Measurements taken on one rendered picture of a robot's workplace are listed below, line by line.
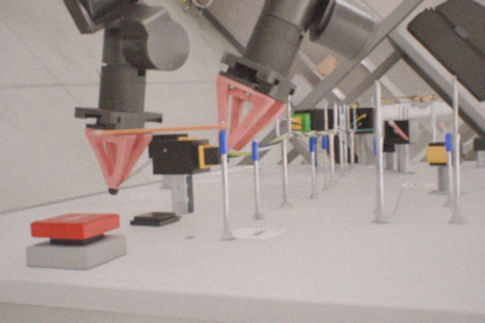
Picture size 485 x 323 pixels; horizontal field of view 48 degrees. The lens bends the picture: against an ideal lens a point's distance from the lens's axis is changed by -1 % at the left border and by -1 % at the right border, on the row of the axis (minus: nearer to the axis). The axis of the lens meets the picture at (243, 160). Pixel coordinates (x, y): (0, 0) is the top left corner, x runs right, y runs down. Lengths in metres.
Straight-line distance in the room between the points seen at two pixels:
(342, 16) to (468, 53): 1.01
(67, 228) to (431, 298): 0.26
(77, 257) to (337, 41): 0.37
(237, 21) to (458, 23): 6.97
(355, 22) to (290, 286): 0.37
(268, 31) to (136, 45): 0.15
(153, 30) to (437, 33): 1.12
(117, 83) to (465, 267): 0.45
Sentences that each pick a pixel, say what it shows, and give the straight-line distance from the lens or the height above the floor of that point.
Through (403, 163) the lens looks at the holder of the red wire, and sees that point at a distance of 1.14.
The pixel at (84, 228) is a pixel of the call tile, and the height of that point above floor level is 1.12.
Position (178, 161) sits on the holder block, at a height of 1.11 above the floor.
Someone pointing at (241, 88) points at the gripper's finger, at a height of 1.23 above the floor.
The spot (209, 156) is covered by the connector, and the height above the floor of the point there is 1.15.
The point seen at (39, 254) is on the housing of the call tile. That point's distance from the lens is 0.44.
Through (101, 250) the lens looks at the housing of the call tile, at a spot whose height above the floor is 1.11.
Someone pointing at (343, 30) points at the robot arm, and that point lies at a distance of 0.63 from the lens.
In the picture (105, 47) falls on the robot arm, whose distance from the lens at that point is 0.69.
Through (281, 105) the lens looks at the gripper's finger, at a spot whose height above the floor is 1.24.
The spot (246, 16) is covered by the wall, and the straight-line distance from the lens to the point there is 8.42.
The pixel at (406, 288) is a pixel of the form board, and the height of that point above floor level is 1.27.
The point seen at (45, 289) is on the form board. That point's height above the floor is 1.09.
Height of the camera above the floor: 1.35
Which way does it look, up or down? 17 degrees down
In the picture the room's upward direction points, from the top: 45 degrees clockwise
